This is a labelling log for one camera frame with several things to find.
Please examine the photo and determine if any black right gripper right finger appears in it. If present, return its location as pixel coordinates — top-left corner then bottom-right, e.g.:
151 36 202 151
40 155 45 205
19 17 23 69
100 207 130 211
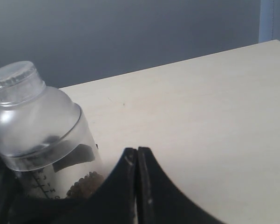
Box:
137 147 222 224

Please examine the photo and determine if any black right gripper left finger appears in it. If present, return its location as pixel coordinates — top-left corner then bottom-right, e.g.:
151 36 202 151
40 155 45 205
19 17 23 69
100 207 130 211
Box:
9 148 137 224

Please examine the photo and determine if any clear plastic shaker bottle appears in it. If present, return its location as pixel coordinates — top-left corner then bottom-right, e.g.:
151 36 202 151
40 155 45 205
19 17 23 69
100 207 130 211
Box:
0 61 104 199

